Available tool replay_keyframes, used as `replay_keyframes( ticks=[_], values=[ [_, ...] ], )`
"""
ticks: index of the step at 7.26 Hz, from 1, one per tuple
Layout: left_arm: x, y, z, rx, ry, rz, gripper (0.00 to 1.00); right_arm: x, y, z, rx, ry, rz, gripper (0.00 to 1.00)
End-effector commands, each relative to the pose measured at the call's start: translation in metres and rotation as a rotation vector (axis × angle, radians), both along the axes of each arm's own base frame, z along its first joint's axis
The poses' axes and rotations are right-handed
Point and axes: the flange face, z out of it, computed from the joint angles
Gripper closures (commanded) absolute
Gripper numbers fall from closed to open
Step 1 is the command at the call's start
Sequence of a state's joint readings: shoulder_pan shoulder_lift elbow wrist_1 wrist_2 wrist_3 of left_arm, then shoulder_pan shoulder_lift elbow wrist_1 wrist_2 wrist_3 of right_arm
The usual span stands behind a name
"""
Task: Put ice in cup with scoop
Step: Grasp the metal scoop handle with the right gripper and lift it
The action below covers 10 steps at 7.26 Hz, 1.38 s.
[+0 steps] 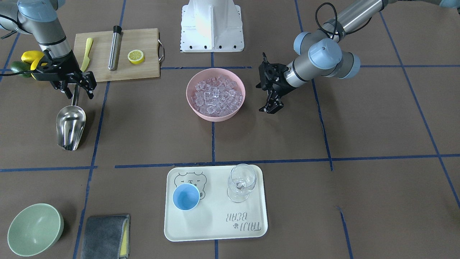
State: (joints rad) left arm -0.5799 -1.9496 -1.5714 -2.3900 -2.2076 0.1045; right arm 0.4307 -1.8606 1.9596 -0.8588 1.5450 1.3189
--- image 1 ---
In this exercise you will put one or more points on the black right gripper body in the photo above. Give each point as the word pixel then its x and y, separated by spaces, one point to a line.
pixel 73 65

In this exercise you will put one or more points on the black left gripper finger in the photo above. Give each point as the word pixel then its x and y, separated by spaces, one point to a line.
pixel 278 105
pixel 270 103

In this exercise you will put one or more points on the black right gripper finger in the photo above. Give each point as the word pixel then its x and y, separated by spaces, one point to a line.
pixel 67 91
pixel 89 90

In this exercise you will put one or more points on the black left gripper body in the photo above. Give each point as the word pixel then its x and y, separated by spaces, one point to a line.
pixel 279 85

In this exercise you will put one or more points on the steel ice scoop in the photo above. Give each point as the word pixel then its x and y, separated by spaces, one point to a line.
pixel 70 124

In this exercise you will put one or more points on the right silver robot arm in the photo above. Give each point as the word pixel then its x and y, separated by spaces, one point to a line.
pixel 37 18

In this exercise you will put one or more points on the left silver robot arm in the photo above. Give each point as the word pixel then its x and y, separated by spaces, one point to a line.
pixel 319 54

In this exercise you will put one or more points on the pink bowl of ice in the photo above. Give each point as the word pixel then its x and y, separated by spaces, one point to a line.
pixel 215 94

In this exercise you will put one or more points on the small blue cup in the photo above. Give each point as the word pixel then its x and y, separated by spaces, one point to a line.
pixel 186 196

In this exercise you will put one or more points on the yellow plastic knife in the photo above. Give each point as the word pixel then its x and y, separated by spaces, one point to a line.
pixel 86 59

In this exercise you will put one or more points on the yellow lemon lower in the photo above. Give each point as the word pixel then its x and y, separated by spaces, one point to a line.
pixel 37 63

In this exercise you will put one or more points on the yellow lemon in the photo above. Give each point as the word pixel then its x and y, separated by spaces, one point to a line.
pixel 32 55
pixel 37 63

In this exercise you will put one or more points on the yellow lemon upper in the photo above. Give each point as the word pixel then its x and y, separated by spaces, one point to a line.
pixel 32 55

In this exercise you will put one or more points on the green lime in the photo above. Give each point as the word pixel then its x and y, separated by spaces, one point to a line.
pixel 19 66

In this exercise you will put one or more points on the half lemon slice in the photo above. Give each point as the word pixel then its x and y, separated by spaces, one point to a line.
pixel 136 56

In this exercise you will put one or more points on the steel muddler tube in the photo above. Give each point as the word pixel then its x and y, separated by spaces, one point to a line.
pixel 115 48

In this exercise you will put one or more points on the clear wine glass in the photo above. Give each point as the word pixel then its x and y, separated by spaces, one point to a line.
pixel 241 182

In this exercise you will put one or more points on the cream serving tray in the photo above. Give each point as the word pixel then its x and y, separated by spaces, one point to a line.
pixel 215 216

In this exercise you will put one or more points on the green empty bowl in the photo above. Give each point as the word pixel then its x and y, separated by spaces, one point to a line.
pixel 35 229

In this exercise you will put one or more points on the grey folded cloth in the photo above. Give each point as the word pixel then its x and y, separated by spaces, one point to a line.
pixel 107 237

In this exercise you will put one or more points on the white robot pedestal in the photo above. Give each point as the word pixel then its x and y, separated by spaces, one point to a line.
pixel 211 26

